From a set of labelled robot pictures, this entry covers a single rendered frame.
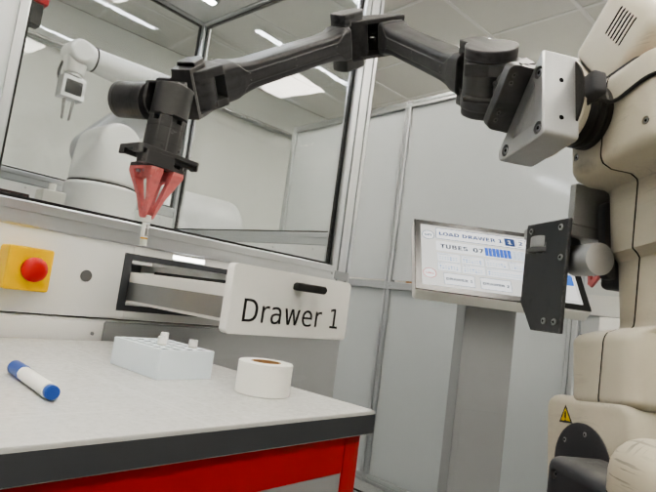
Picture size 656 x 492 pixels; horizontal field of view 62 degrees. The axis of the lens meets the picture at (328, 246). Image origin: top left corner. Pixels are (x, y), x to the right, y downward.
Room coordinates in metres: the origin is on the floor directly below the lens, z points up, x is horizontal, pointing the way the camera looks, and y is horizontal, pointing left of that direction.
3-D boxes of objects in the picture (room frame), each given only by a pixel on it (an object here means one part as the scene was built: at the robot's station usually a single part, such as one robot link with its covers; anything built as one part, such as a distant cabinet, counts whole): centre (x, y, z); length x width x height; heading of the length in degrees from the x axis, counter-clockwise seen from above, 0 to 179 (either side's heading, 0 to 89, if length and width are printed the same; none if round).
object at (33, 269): (0.90, 0.47, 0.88); 0.04 x 0.03 x 0.04; 138
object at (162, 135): (0.81, 0.27, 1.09); 0.10 x 0.07 x 0.07; 138
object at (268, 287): (0.96, 0.05, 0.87); 0.29 x 0.02 x 0.11; 138
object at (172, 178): (0.81, 0.28, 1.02); 0.07 x 0.07 x 0.09; 48
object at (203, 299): (1.10, 0.20, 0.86); 0.40 x 0.26 x 0.06; 48
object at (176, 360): (0.78, 0.21, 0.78); 0.12 x 0.08 x 0.04; 48
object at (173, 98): (0.81, 0.27, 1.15); 0.07 x 0.06 x 0.07; 70
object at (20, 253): (0.92, 0.49, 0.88); 0.07 x 0.05 x 0.07; 138
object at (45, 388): (0.58, 0.28, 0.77); 0.14 x 0.02 x 0.02; 42
